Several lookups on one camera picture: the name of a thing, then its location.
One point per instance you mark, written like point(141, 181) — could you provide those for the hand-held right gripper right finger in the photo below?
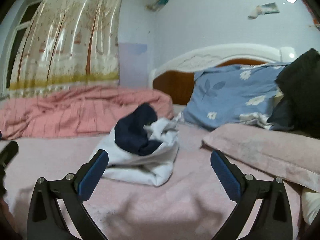
point(225, 172)

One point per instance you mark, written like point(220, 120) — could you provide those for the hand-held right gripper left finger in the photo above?
point(93, 172)

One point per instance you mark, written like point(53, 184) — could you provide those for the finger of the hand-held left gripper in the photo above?
point(10, 152)

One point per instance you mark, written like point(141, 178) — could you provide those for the white and navy jacket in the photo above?
point(140, 155)

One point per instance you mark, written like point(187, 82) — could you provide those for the pink pillow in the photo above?
point(262, 147)

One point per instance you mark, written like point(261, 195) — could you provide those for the pink checked quilt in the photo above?
point(75, 110)

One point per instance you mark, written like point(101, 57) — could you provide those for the blue floral pillow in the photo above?
point(232, 95)

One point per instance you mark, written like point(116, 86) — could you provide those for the white pillow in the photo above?
point(311, 206)

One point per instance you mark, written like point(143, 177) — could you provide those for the white framed window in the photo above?
point(17, 40)

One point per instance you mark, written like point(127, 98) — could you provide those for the dark cloth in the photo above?
point(302, 90)

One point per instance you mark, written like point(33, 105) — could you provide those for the white and wooden headboard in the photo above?
point(212, 55)

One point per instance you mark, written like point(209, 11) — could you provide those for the tree print curtain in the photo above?
point(72, 37)

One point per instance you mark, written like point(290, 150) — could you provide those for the curled wall poster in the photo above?
point(265, 9)

